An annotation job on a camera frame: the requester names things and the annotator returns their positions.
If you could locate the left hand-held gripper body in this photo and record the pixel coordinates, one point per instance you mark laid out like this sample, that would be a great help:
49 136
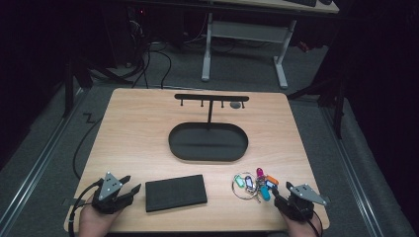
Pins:
110 187

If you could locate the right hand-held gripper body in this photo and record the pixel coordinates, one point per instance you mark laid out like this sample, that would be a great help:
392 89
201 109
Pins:
304 197

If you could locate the key bunch with coloured tags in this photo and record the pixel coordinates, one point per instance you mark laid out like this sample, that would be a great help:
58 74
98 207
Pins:
260 184

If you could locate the black wallet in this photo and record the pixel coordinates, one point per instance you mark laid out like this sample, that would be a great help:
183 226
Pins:
176 193

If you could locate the black key stand with tray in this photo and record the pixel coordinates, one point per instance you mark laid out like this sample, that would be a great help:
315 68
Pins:
197 144

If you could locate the person's right hand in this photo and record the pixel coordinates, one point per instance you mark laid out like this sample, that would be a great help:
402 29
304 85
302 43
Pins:
304 228

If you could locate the person's left hand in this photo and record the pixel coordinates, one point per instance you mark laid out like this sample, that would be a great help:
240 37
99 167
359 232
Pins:
94 223

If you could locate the grey tape strip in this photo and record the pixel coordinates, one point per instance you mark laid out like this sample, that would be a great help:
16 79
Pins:
73 201

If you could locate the black metal stand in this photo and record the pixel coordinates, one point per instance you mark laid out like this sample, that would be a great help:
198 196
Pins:
338 112
68 92

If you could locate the round grey table grommet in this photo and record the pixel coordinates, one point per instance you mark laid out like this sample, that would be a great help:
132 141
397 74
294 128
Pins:
235 105

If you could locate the small red object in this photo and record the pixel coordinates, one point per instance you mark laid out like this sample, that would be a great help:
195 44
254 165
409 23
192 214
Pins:
303 46

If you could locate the black keyboard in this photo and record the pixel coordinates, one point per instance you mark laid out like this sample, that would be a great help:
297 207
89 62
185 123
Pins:
301 2

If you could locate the black computer mouse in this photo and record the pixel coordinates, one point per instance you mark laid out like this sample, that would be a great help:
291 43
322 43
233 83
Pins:
326 1

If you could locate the metal floor rail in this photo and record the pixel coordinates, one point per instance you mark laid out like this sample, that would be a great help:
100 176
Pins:
354 174
36 166

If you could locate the desk with grey metal frame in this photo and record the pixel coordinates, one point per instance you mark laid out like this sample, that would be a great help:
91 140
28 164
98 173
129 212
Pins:
250 31

